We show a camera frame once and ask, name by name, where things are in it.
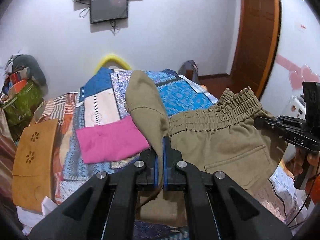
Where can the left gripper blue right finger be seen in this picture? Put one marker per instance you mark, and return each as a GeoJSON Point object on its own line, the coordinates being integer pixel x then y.
{"type": "Point", "coordinates": [217, 207]}

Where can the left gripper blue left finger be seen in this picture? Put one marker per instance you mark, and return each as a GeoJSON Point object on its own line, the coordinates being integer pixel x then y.
{"type": "Point", "coordinates": [104, 206]}

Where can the khaki olive pants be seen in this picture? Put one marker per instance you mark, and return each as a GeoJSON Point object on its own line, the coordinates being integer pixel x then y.
{"type": "Point", "coordinates": [222, 137]}

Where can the pink folded cloth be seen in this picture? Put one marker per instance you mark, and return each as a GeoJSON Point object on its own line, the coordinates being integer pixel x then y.
{"type": "Point", "coordinates": [111, 142]}

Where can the white frosted wardrobe sliding door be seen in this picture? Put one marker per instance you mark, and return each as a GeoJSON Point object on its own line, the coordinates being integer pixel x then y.
{"type": "Point", "coordinates": [297, 57]}

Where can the blue patchwork bed quilt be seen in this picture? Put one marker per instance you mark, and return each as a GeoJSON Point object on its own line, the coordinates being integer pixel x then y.
{"type": "Point", "coordinates": [100, 103]}

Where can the brown wooden door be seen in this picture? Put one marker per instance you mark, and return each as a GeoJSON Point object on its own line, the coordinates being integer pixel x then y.
{"type": "Point", "coordinates": [256, 45]}

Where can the grey purple backpack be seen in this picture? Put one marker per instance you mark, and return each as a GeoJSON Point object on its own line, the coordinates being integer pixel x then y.
{"type": "Point", "coordinates": [190, 70]}

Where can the yellow foam bed rail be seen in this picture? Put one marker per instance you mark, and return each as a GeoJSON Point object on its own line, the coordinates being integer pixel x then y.
{"type": "Point", "coordinates": [112, 58]}

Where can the small black wall monitor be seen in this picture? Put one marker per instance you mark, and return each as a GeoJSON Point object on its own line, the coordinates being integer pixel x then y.
{"type": "Point", "coordinates": [108, 10]}

